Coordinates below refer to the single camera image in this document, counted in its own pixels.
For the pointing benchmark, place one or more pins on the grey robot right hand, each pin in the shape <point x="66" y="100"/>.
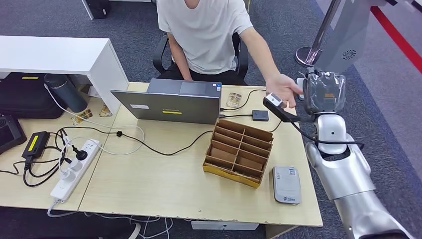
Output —
<point x="324" y="92"/>

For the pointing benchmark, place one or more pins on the person's left hand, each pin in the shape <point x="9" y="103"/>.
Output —
<point x="283" y="85"/>

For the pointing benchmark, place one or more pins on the person's left forearm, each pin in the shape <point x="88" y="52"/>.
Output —
<point x="260" y="52"/>

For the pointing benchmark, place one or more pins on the person's right forearm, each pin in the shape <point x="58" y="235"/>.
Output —
<point x="179" y="59"/>

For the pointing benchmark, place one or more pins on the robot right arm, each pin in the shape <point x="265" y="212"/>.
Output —
<point x="343" y="171"/>

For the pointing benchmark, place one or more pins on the person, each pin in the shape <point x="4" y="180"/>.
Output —
<point x="204" y="36"/>

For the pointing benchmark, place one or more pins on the white card reader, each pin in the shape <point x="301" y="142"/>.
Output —
<point x="286" y="184"/>

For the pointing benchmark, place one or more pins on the black square usb device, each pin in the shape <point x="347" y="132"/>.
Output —
<point x="260" y="115"/>

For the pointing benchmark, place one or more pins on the grey kiosk stand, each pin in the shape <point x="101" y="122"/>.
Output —
<point x="346" y="36"/>

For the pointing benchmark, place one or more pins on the wooden compartment organizer box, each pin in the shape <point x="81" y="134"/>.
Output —
<point x="237" y="153"/>

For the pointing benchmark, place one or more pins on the grey laptop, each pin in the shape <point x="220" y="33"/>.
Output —
<point x="171" y="105"/>

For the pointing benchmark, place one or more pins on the black office chair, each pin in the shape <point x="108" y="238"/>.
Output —
<point x="159" y="54"/>

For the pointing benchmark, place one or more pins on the beige desk leg panel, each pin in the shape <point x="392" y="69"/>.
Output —
<point x="277" y="232"/>

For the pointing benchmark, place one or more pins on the black cabinet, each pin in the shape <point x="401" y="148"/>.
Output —
<point x="98" y="8"/>

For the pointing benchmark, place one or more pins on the white furniture leg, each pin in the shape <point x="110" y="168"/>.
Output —
<point x="87" y="9"/>

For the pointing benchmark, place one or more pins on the black plug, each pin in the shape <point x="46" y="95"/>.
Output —
<point x="81" y="155"/>

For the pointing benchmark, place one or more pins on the dark grey thermos bottle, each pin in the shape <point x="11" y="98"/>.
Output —
<point x="66" y="93"/>

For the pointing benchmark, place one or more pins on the white charger plug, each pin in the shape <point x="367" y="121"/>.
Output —
<point x="67" y="176"/>
<point x="75" y="165"/>

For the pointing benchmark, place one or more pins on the white power strip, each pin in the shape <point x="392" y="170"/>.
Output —
<point x="72" y="178"/>

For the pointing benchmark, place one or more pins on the white desk shelf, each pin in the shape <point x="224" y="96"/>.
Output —
<point x="52" y="54"/>

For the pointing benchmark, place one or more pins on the black power adapter yellow label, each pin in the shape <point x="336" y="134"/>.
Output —
<point x="35" y="145"/>

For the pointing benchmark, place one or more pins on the black bag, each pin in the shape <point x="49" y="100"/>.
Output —
<point x="24" y="98"/>

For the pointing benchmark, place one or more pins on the black tablet device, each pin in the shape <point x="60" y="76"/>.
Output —
<point x="9" y="132"/>

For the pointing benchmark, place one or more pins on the chrome stanchion post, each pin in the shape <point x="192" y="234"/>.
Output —
<point x="321" y="29"/>

